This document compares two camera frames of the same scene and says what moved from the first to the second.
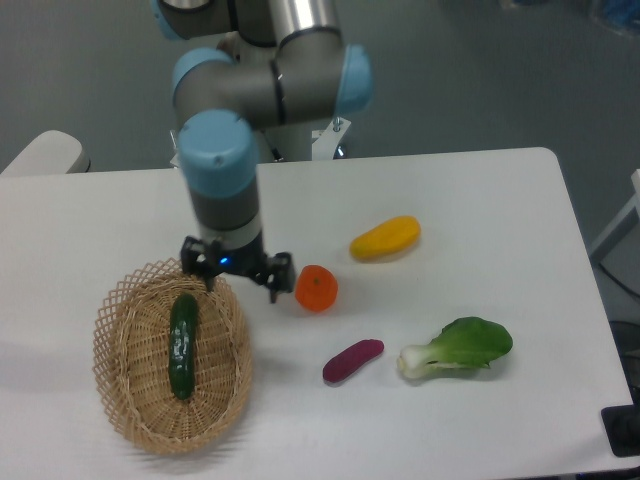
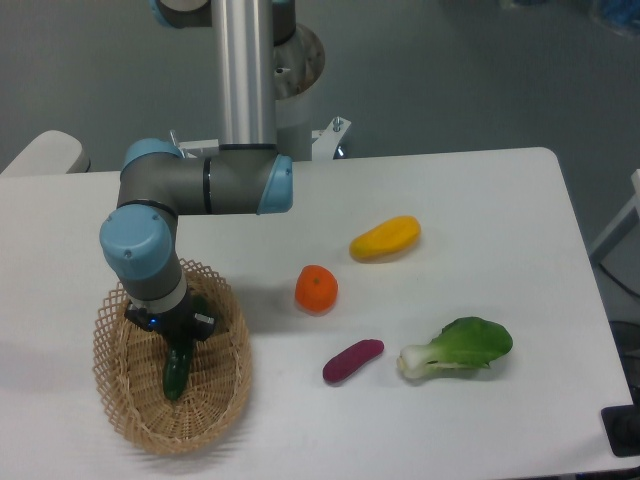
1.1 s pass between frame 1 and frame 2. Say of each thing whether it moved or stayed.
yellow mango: stayed
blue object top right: stayed
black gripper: moved
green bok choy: stayed
